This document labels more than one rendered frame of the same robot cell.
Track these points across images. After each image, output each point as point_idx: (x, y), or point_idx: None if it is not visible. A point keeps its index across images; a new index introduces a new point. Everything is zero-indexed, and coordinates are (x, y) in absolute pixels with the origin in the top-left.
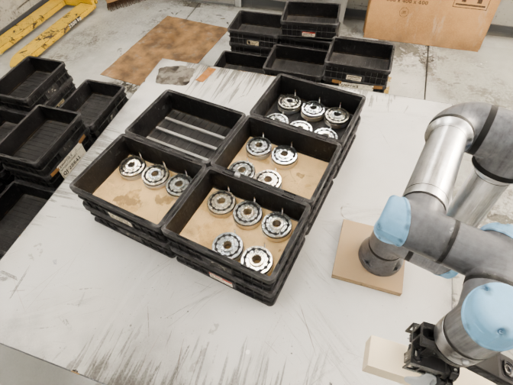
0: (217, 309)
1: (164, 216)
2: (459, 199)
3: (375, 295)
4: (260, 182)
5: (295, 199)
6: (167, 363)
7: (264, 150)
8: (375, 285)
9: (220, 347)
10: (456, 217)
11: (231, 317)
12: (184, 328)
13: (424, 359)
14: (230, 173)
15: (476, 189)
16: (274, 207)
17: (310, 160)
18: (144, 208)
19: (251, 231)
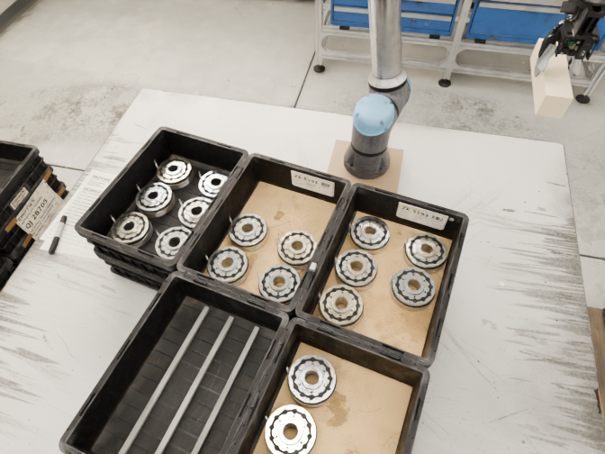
0: (465, 322)
1: (406, 365)
2: (390, 29)
3: (405, 172)
4: (324, 237)
5: (348, 196)
6: (549, 373)
7: (238, 254)
8: (400, 167)
9: (508, 313)
10: (396, 44)
11: (469, 304)
12: (501, 361)
13: (593, 33)
14: (308, 279)
15: (396, 5)
16: (340, 238)
17: (251, 204)
18: (360, 440)
19: (378, 266)
